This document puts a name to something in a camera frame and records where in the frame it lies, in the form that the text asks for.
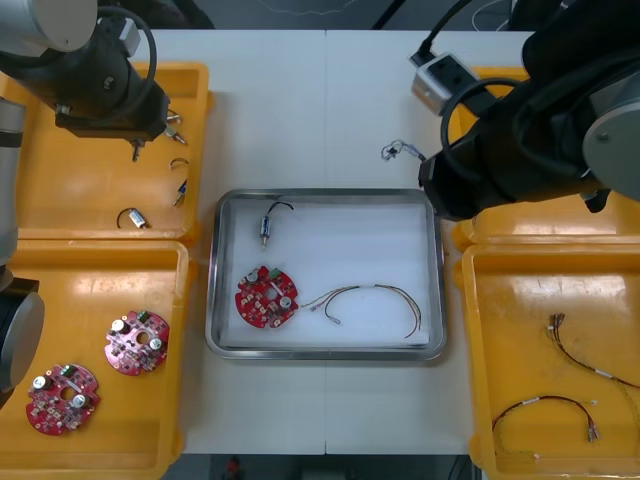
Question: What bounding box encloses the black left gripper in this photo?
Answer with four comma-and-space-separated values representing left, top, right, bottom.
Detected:
54, 78, 170, 147

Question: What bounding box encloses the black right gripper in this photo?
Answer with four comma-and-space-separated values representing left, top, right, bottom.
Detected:
417, 144, 502, 223

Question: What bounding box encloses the blue-white wire harness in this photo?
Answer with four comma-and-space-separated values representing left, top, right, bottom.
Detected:
380, 141, 427, 162

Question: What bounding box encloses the yellow-orange plastic bin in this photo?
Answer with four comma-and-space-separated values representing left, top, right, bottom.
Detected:
0, 239, 200, 474
451, 243, 640, 480
451, 66, 640, 247
0, 61, 217, 242

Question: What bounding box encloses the white label metal solenoid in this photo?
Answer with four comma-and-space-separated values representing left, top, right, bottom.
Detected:
115, 206, 152, 231

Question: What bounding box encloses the steel tray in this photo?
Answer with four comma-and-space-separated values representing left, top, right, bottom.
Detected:
204, 187, 448, 364

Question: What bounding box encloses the round red circuit board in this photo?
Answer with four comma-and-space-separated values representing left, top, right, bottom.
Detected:
25, 362, 101, 436
234, 265, 301, 331
103, 309, 171, 377

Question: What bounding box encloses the multicolour wire harness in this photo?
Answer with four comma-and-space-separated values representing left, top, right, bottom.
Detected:
299, 283, 424, 341

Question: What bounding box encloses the white cable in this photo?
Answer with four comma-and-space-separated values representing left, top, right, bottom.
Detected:
471, 0, 512, 32

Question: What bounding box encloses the red-black wire harness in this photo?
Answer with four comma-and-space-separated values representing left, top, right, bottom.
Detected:
491, 394, 600, 447
546, 311, 640, 392

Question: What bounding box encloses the green-yellow wire harness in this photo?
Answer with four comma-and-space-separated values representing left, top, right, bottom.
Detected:
594, 370, 640, 417

